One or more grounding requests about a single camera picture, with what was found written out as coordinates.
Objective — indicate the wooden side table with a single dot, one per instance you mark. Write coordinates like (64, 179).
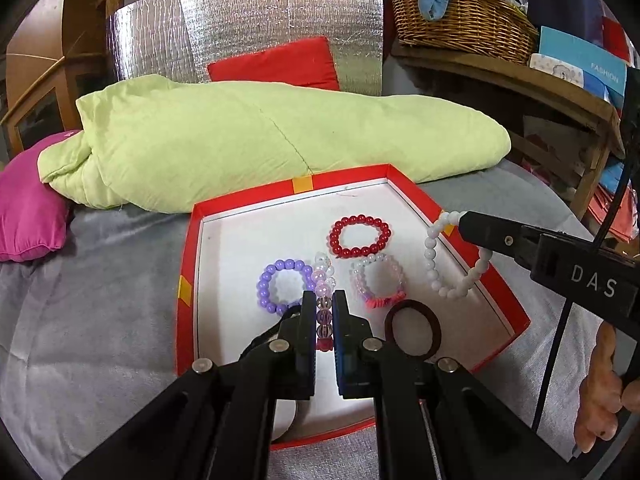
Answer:
(500, 72)

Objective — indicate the white patterned box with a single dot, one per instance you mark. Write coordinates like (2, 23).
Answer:
(555, 70)

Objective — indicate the magenta pillow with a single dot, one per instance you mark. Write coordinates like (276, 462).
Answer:
(30, 210)

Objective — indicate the red bags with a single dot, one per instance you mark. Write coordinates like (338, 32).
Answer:
(617, 215)

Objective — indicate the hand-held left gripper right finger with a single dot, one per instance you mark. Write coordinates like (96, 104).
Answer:
(342, 350)

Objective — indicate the person's right hand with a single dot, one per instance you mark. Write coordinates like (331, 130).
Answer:
(600, 395)

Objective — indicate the red box with white inside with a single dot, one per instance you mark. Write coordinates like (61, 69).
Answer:
(240, 260)

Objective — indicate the red cushion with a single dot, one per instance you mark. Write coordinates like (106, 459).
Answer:
(280, 65)

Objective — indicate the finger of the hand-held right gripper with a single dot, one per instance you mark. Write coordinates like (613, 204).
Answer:
(492, 232)

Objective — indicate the light green quilt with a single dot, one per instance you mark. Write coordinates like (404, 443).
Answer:
(225, 135)

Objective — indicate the wicker basket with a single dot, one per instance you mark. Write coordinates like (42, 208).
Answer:
(460, 25)

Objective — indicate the silver foil insulated bag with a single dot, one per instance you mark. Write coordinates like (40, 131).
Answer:
(240, 15)

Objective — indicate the wooden cabinet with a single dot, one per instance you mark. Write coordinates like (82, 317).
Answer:
(30, 75)

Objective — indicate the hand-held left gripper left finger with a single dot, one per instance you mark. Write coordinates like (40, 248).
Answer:
(307, 340)

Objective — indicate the blue paper bag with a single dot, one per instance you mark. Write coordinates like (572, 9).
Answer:
(575, 55)

